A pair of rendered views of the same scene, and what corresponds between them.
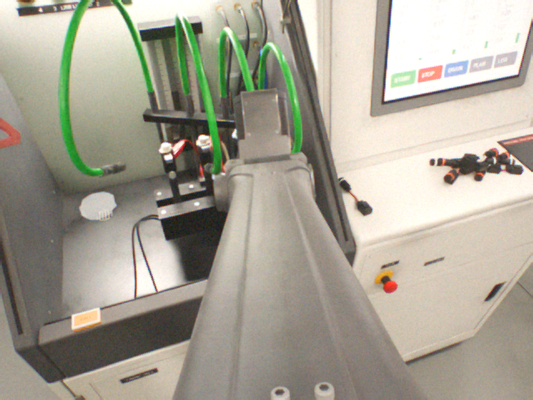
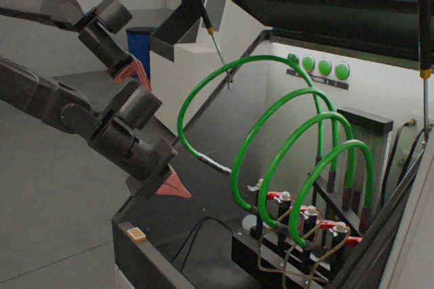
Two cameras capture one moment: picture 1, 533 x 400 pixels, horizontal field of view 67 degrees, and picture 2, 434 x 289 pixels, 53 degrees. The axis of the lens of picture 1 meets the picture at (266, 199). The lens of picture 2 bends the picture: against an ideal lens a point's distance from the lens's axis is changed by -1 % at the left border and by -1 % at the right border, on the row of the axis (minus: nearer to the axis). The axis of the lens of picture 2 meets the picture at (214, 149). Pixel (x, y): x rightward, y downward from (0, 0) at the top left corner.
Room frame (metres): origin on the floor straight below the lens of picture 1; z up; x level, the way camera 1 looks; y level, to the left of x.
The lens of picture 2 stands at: (0.28, -0.67, 1.61)
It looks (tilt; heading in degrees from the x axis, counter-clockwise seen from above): 22 degrees down; 73
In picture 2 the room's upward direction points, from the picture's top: 1 degrees clockwise
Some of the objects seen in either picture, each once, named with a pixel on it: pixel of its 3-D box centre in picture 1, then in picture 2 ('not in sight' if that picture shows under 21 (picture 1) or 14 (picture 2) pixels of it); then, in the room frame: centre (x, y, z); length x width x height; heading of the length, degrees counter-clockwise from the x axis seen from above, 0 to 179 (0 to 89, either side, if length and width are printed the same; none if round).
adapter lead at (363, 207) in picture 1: (354, 195); not in sight; (0.68, -0.21, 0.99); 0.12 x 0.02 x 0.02; 24
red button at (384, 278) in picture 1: (387, 283); not in sight; (0.56, -0.30, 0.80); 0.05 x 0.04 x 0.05; 109
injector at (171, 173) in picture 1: (175, 188); (256, 222); (0.67, 0.21, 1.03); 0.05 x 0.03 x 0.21; 19
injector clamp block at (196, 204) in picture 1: (227, 208); (289, 285); (0.71, 0.10, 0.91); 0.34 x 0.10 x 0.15; 109
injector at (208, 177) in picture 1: (209, 180); (278, 237); (0.69, 0.13, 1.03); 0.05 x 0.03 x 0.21; 19
